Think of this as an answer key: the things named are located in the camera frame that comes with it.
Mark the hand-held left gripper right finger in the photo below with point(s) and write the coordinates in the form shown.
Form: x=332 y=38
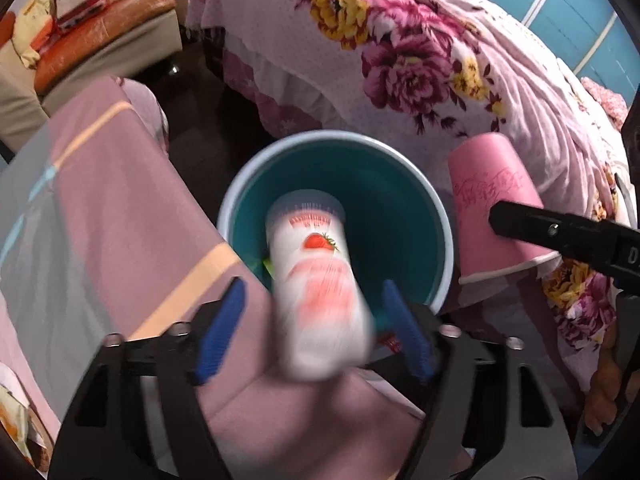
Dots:
x=407 y=330

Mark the orange leather seat cushion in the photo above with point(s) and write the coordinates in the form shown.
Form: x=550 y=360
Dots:
x=110 y=25

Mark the pink grey striped cloth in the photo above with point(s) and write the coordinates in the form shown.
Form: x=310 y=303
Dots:
x=100 y=210

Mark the beige sofa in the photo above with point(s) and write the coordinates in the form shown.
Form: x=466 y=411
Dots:
x=20 y=105

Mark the teal bin with white rim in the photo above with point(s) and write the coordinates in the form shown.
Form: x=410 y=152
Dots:
x=390 y=210

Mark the pink floral bed blanket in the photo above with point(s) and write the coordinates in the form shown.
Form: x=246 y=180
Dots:
x=425 y=35

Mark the person's right hand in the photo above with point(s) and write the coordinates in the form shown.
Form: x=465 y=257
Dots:
x=602 y=390

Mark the green wrapper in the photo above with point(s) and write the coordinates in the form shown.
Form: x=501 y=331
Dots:
x=267 y=267

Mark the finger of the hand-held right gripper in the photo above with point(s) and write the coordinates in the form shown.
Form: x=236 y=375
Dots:
x=550 y=232

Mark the red wrapper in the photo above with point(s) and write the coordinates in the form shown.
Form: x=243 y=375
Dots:
x=390 y=342

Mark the white strawberry yogurt bottle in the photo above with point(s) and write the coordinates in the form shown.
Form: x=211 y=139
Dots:
x=315 y=300

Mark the pink frilly pillow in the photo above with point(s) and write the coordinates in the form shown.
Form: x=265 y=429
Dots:
x=605 y=97

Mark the pink bed skirt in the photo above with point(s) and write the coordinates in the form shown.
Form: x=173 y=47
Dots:
x=260 y=85

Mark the yellow white snack packet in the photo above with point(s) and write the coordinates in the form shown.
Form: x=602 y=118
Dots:
x=12 y=415

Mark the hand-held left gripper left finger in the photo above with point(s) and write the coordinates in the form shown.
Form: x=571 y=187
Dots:
x=222 y=330

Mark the pink paper cup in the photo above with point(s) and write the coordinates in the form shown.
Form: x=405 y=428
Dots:
x=480 y=175

